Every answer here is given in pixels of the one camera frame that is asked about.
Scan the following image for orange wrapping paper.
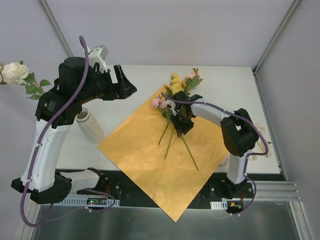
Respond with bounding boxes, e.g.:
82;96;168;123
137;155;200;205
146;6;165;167
96;84;230;223

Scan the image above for pink rose stem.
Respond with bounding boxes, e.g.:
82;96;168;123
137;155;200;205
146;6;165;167
150;96;177;146

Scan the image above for aluminium frame post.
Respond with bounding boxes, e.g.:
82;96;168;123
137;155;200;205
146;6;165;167
37;0;76;64
252;0;303;76

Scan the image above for left white cable duct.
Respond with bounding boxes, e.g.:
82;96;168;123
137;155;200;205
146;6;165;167
56;196;120;208

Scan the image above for left aluminium frame post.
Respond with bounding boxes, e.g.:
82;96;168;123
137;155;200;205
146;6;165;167
37;0;76;64

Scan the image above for white ceramic vase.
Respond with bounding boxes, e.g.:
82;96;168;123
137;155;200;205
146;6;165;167
75;107;105;144

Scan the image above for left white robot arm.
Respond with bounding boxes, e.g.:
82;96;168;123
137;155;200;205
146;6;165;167
11;57;137;205

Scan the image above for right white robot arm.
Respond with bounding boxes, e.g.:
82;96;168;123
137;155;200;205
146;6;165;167
170;91;259;199

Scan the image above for cream printed ribbon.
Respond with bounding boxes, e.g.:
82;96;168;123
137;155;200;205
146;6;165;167
218;123;272;168

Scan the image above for right aluminium frame post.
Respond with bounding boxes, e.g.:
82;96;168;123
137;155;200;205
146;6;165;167
252;0;303;76

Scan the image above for right white cable duct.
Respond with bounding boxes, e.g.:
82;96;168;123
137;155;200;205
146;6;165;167
210;201;228;211

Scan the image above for peach and yellow flower stem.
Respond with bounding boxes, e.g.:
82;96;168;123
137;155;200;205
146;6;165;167
177;67;202;171

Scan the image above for white flower stem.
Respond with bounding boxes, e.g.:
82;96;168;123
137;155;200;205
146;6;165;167
0;60;51;100

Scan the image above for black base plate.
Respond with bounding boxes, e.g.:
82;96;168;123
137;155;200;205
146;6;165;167
76;170;256;208

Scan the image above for white cable duct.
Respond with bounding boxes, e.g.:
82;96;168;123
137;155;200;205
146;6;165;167
210;201;228;211
56;196;120;208

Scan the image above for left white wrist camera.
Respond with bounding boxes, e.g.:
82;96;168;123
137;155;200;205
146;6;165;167
87;45;109;73

